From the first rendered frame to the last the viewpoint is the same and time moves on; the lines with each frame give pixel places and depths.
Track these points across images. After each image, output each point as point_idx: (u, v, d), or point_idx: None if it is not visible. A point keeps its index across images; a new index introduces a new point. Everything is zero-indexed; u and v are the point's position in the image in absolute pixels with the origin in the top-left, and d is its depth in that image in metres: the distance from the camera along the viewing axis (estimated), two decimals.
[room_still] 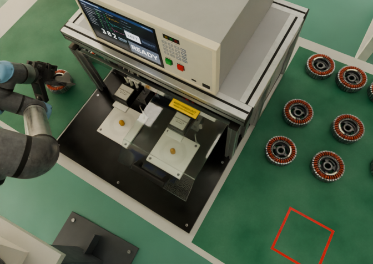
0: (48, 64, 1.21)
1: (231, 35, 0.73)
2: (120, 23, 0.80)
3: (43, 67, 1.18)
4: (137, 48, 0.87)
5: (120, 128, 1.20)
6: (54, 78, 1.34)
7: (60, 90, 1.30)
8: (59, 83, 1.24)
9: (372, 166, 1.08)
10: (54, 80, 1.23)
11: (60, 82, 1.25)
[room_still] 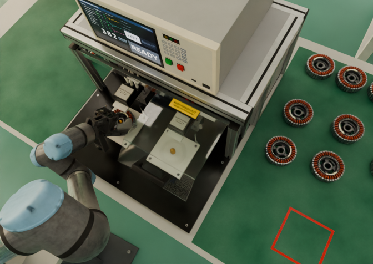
0: (109, 114, 1.06)
1: (231, 35, 0.73)
2: (120, 23, 0.80)
3: (103, 121, 1.04)
4: (137, 48, 0.87)
5: None
6: None
7: None
8: (120, 133, 1.11)
9: (372, 166, 1.08)
10: (115, 131, 1.10)
11: (122, 132, 1.11)
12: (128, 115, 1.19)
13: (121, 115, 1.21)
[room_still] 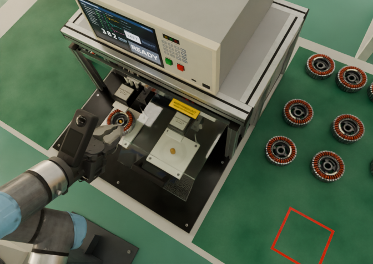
0: None
1: (231, 35, 0.73)
2: (120, 23, 0.80)
3: None
4: (137, 48, 0.87)
5: None
6: (116, 116, 1.20)
7: None
8: None
9: (372, 166, 1.08)
10: None
11: None
12: (128, 115, 1.19)
13: (121, 115, 1.21)
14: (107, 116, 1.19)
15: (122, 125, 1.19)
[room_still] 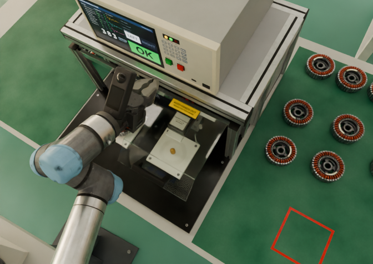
0: None
1: (231, 35, 0.73)
2: (120, 23, 0.80)
3: None
4: (137, 48, 0.87)
5: None
6: None
7: (121, 133, 1.16)
8: None
9: (372, 166, 1.08)
10: None
11: None
12: None
13: None
14: None
15: None
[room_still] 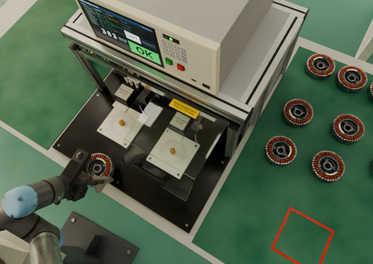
0: None
1: (231, 35, 0.73)
2: (120, 23, 0.80)
3: None
4: (137, 48, 0.87)
5: (120, 128, 1.20)
6: (92, 162, 1.09)
7: None
8: None
9: (372, 166, 1.08)
10: None
11: None
12: (106, 161, 1.08)
13: (98, 161, 1.10)
14: None
15: (99, 173, 1.08)
